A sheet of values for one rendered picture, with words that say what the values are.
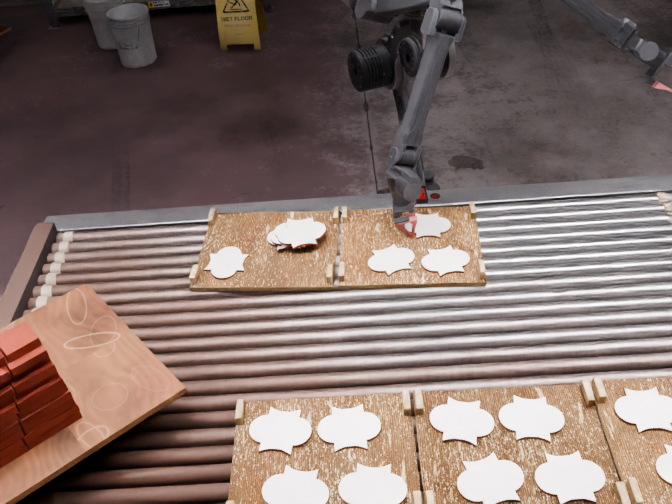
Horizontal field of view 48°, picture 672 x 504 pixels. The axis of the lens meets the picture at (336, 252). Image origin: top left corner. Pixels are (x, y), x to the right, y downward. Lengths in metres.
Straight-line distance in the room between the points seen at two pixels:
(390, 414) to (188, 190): 2.68
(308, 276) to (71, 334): 0.65
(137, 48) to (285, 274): 3.70
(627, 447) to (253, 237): 1.19
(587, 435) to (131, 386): 1.03
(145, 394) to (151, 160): 2.92
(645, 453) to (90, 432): 1.20
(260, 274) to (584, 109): 3.07
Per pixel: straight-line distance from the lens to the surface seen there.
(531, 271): 2.18
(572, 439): 1.79
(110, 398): 1.81
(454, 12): 2.10
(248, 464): 1.74
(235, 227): 2.35
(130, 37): 5.62
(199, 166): 4.43
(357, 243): 2.23
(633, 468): 1.77
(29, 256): 2.45
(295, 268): 2.16
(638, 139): 4.61
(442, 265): 2.14
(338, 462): 1.72
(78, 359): 1.92
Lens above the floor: 2.35
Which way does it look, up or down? 40 degrees down
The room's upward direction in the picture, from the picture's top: 5 degrees counter-clockwise
